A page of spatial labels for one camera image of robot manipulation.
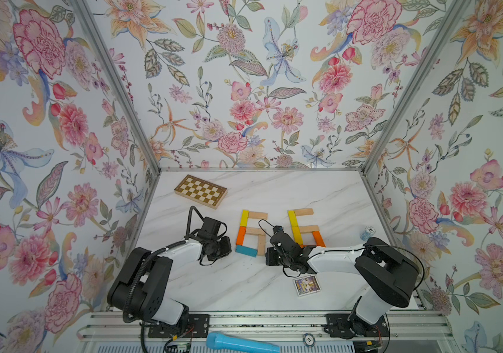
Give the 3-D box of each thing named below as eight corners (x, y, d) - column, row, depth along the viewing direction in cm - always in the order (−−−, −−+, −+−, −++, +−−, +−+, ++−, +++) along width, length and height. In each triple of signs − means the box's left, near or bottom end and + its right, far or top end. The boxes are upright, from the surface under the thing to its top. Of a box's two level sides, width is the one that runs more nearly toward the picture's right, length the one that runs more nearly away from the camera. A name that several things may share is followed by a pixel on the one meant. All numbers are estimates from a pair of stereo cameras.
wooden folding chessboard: (175, 194, 113) (173, 190, 111) (189, 178, 120) (187, 174, 118) (215, 210, 107) (214, 205, 105) (227, 192, 114) (226, 188, 112)
